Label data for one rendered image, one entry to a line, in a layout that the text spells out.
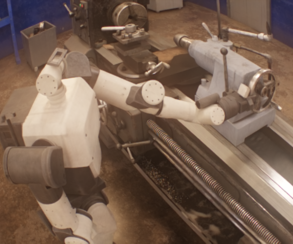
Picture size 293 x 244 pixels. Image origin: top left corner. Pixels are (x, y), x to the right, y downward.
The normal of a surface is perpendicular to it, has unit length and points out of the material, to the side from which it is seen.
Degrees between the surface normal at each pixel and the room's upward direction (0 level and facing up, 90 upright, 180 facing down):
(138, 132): 90
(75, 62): 40
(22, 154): 12
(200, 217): 0
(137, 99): 59
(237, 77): 82
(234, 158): 36
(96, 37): 90
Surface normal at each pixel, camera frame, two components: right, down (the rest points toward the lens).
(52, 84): -0.01, 0.60
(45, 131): -0.07, -0.20
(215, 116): 0.41, 0.01
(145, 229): -0.07, -0.81
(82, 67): 0.52, -0.47
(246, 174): -0.55, -0.46
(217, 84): -0.83, 0.04
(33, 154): -0.08, -0.66
